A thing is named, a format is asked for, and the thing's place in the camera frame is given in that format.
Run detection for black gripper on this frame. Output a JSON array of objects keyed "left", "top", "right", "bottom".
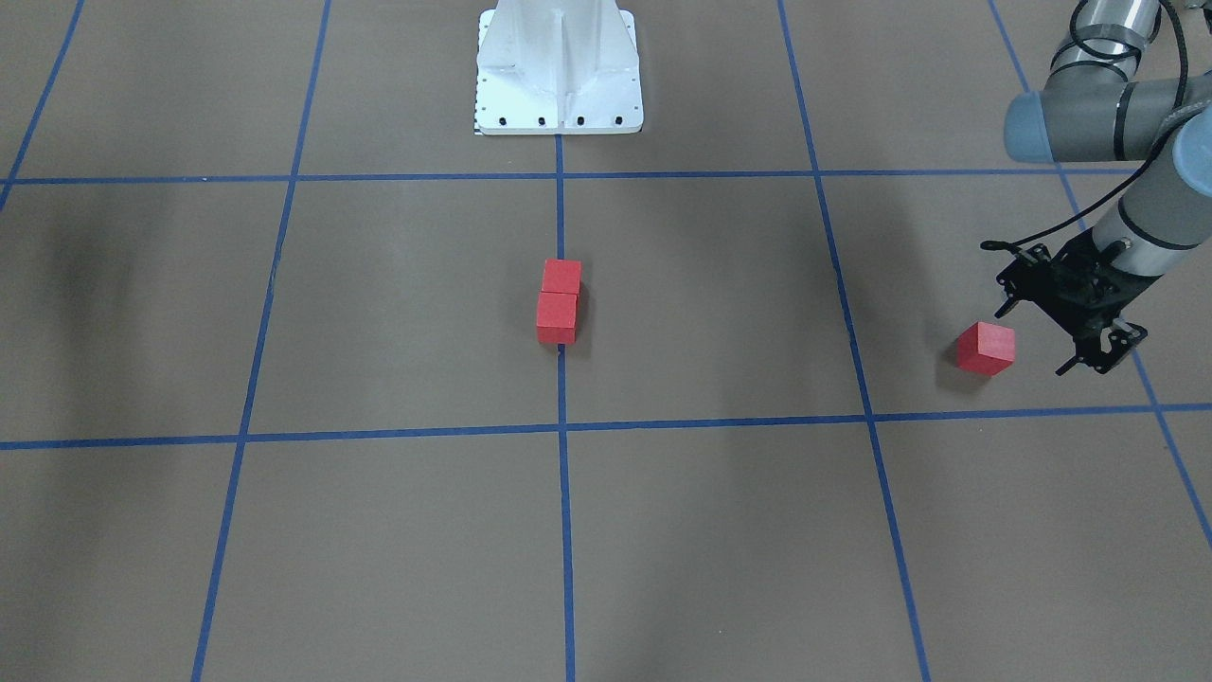
[{"left": 994, "top": 233, "right": 1160, "bottom": 376}]

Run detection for red block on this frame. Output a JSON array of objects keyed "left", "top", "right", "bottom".
[
  {"left": 541, "top": 259, "right": 583, "bottom": 296},
  {"left": 955, "top": 322, "right": 1017, "bottom": 377}
]

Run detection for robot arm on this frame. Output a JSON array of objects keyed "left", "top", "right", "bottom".
[{"left": 982, "top": 1, "right": 1211, "bottom": 374}]

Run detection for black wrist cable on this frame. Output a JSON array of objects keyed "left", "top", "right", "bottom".
[{"left": 981, "top": 0, "right": 1191, "bottom": 256}]

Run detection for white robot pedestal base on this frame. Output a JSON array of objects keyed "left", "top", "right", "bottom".
[{"left": 473, "top": 1, "right": 645, "bottom": 134}]

